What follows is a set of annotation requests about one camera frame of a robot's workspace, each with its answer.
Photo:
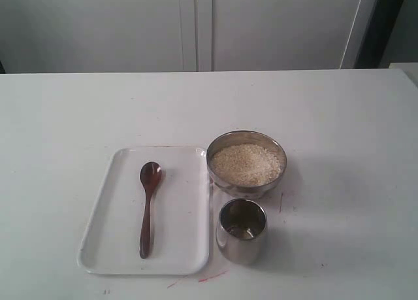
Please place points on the white rectangular plastic tray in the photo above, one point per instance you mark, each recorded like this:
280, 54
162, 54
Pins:
180, 215

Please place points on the small stainless steel cup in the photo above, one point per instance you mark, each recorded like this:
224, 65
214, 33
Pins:
241, 231

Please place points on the white rice heap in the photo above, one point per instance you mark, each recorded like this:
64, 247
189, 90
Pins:
247, 165

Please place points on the white cabinet doors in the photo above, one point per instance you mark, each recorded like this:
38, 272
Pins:
93, 36

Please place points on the steel bowl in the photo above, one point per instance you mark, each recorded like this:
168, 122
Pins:
245, 137

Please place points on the brown wooden spoon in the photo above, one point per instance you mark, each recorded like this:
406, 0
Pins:
150, 177

